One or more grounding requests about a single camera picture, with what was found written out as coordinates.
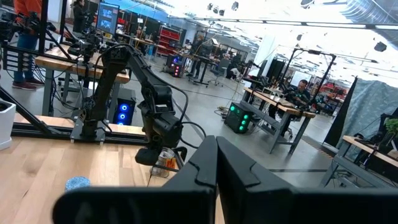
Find wooden workbench grey legs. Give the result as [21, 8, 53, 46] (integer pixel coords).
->
[242, 86, 317, 156]

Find black rig frame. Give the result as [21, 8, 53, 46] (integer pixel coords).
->
[281, 47, 338, 105]

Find wooden table with equipment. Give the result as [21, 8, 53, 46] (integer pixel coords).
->
[34, 45, 131, 118]

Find black triangular panel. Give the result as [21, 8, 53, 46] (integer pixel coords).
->
[322, 75, 359, 147]

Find red shelving unit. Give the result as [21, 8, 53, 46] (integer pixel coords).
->
[156, 25, 183, 57]

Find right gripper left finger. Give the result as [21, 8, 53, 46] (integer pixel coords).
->
[52, 135, 218, 224]

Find computer tower pink lights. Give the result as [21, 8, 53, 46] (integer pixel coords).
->
[165, 54, 188, 78]

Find green potted plant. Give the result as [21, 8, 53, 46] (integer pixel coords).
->
[384, 117, 398, 136]

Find person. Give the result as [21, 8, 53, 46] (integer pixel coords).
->
[12, 0, 44, 91]
[72, 0, 88, 34]
[281, 79, 312, 110]

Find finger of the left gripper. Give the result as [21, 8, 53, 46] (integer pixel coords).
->
[174, 146, 188, 170]
[146, 164, 177, 187]

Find silver tin can twine tag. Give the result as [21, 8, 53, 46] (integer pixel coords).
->
[150, 147, 177, 179]

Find computer tower green lights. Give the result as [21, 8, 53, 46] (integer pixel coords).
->
[223, 101, 253, 134]

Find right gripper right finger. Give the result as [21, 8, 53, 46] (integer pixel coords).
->
[216, 136, 398, 224]

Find wooden desk grey frame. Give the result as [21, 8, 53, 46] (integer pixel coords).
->
[319, 134, 398, 189]

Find computer tower blue lights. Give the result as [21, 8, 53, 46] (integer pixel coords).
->
[112, 88, 137, 126]

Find grey tarp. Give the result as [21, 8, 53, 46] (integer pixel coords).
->
[340, 78, 398, 158]

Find blue patterned round tin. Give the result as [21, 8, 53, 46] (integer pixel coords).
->
[64, 176, 91, 191]

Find white hexagonal plant pot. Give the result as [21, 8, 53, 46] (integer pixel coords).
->
[0, 99, 17, 151]

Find computer monitor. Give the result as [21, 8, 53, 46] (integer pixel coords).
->
[95, 2, 121, 35]

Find white lit monitor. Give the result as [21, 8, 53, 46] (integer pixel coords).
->
[290, 70, 313, 88]

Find grey swivel chair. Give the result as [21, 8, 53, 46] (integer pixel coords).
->
[207, 58, 231, 87]

